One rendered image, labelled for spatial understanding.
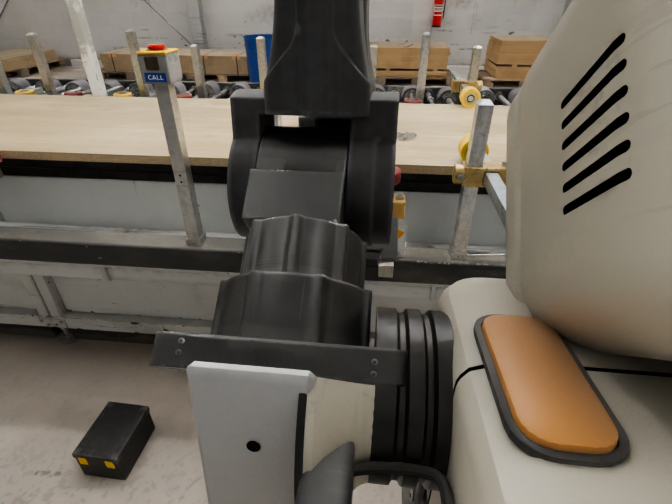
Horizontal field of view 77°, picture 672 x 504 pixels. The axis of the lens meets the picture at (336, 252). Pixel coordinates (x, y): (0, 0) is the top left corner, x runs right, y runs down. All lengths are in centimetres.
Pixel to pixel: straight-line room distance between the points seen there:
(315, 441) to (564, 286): 11
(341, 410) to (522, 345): 8
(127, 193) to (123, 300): 53
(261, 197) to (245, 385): 11
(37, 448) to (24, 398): 27
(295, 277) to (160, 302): 169
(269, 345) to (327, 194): 9
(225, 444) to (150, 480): 146
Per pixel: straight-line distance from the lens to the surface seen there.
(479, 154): 110
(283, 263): 21
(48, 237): 155
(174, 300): 184
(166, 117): 117
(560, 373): 18
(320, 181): 24
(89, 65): 240
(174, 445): 170
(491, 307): 21
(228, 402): 18
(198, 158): 139
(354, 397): 18
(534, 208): 20
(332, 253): 22
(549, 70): 21
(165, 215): 157
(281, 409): 18
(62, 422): 194
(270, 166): 26
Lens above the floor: 135
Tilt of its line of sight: 33 degrees down
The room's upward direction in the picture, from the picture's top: straight up
